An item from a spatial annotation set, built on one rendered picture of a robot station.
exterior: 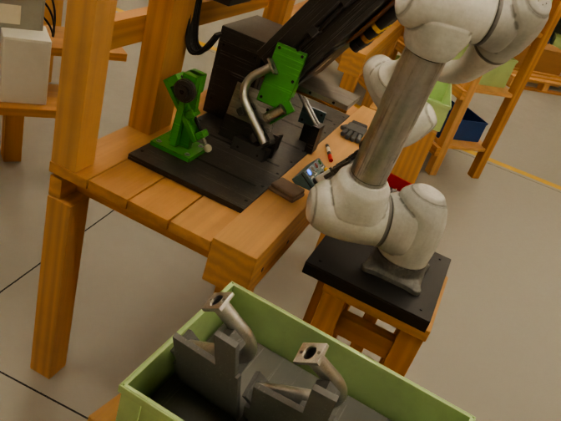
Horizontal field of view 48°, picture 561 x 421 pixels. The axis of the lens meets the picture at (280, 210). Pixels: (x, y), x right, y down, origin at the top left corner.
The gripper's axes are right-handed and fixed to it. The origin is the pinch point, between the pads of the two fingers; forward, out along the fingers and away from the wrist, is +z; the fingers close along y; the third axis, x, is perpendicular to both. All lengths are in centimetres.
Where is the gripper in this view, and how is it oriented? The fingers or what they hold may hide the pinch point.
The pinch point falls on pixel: (325, 176)
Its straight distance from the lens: 208.1
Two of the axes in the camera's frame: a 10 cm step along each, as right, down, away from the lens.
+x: -5.7, -8.2, -1.1
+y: 3.8, -3.8, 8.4
